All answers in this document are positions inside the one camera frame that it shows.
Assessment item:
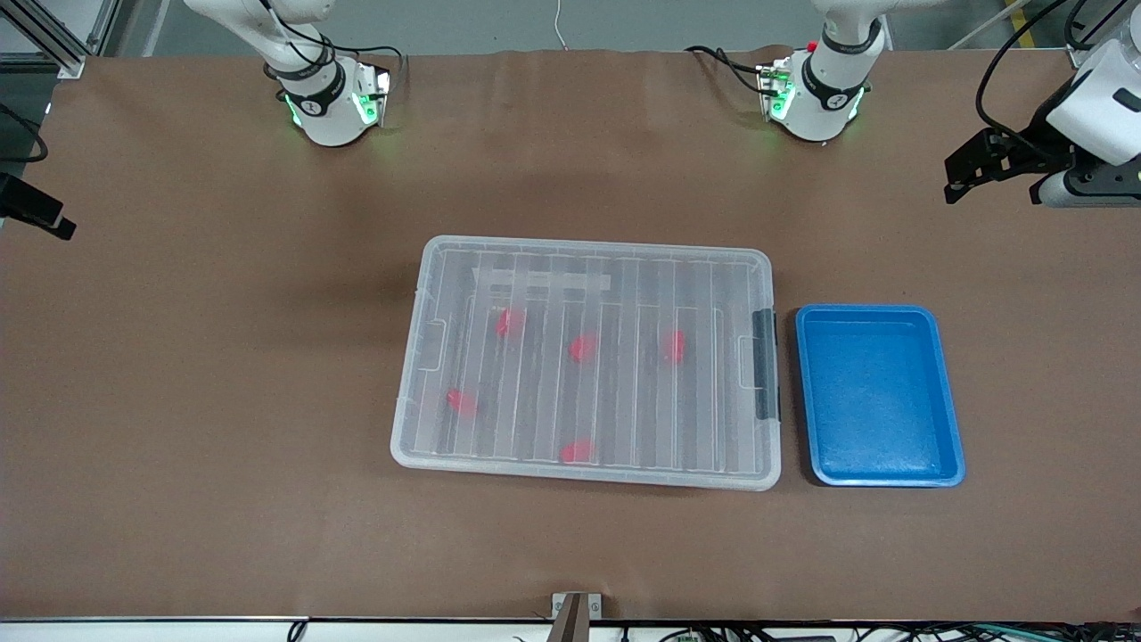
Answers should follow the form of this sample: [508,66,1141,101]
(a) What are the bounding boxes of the black box latch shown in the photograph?
[751,308,779,422]

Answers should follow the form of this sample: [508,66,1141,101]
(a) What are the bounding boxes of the metal mount bracket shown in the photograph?
[550,592,604,642]

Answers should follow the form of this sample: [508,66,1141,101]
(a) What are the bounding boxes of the black arm base cable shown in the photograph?
[325,43,407,90]
[685,45,769,95]

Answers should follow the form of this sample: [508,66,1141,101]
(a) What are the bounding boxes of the blue plastic tray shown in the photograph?
[793,303,967,489]

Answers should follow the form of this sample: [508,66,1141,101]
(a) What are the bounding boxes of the clear plastic storage box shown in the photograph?
[390,235,783,492]

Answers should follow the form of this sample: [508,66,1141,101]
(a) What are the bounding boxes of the aluminium frame profile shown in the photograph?
[0,0,122,79]

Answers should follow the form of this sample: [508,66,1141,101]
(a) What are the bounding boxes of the brown table mat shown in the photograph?
[0,46,1141,622]

